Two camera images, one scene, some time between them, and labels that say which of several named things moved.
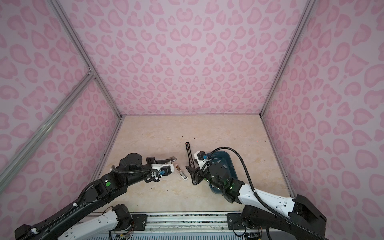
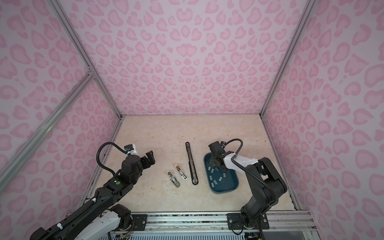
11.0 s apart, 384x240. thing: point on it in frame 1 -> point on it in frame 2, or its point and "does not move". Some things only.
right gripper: (195, 176) -> (211, 159)
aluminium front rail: (187, 222) does not move
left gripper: (153, 161) -> (148, 164)
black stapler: (190, 157) does not move
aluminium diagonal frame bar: (15, 164) does not move
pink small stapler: (183, 175) does not move
